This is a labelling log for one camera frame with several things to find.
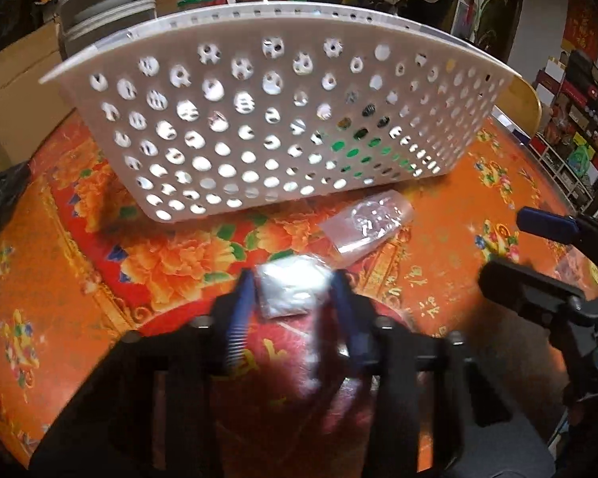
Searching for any large cardboard box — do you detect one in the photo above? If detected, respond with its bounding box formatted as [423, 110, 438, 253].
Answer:
[0, 22, 88, 170]

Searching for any grey tiered storage tower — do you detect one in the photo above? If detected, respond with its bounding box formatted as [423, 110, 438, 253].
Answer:
[55, 0, 159, 55]

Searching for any cluttered shelf unit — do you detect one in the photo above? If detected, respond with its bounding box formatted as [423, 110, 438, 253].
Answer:
[528, 50, 598, 210]

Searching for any red wall scroll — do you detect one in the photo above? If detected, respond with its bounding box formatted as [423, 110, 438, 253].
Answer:
[562, 0, 598, 55]

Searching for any black clamp holder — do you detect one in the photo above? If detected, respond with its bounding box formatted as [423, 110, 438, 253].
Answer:
[0, 137, 33, 235]

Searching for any red floral tablecloth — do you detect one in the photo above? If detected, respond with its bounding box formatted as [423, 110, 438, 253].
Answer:
[0, 110, 598, 469]

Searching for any small white packet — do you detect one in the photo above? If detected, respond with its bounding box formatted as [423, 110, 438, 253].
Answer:
[253, 256, 334, 320]

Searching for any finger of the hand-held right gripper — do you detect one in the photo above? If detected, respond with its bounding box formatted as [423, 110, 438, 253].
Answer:
[516, 206, 598, 264]
[478, 259, 586, 332]

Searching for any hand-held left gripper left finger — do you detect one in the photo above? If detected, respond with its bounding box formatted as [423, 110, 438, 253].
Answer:
[27, 269, 257, 478]

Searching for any clear plastic bag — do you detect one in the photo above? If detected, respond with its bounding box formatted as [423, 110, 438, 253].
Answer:
[319, 192, 415, 264]

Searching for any white perforated plastic basket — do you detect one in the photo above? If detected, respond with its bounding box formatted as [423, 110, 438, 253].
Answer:
[39, 0, 521, 224]

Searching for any green packet with white label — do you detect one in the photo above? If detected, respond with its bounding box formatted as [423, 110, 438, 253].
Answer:
[326, 127, 429, 172]

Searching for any wooden chair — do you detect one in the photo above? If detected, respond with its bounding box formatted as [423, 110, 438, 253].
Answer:
[496, 77, 544, 137]

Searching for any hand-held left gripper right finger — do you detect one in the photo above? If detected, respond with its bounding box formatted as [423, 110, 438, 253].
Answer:
[329, 270, 514, 478]

